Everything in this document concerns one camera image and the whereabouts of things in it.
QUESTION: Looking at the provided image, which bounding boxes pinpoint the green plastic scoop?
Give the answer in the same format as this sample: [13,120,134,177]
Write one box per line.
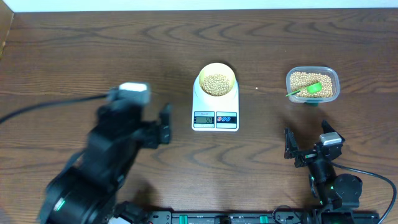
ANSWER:
[286,82,323,97]

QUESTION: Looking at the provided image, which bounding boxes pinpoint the white digital kitchen scale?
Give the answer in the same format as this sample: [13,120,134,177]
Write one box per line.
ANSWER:
[192,76,239,132]

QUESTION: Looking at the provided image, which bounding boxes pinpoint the yellow bowl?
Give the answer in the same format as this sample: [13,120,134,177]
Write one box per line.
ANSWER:
[198,63,237,94]

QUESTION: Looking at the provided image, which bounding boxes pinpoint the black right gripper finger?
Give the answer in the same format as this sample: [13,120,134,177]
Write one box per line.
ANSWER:
[284,128,299,159]
[321,120,345,140]

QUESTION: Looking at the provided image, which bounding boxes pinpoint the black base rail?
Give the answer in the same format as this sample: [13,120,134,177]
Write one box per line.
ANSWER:
[105,203,382,224]

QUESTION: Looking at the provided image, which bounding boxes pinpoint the soybeans in bowl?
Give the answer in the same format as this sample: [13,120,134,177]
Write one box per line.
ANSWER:
[201,73,231,96]

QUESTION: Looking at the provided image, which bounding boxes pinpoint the clear plastic container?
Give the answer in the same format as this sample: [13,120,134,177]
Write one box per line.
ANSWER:
[286,66,340,104]

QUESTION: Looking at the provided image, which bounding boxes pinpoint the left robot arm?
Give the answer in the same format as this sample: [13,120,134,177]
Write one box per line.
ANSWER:
[38,100,171,223]

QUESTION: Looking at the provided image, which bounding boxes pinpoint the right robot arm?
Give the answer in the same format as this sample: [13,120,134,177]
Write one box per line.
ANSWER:
[284,120,363,211]

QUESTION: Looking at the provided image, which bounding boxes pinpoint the soybeans in container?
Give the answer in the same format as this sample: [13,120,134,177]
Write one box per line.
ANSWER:
[289,72,333,98]

